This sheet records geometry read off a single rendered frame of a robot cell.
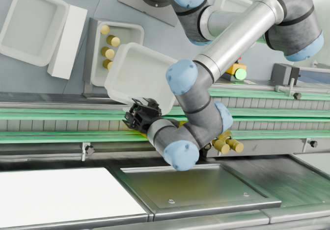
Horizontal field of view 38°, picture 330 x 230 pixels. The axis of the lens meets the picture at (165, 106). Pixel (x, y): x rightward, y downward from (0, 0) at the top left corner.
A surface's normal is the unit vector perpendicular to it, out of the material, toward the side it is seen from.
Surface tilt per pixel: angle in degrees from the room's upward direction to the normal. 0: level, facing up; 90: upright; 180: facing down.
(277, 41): 80
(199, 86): 11
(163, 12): 3
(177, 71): 89
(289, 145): 0
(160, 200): 90
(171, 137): 86
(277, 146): 0
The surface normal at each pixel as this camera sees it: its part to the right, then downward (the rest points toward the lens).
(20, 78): 0.48, 0.29
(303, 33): 0.11, 0.54
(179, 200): 0.16, -0.96
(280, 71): -0.87, -0.02
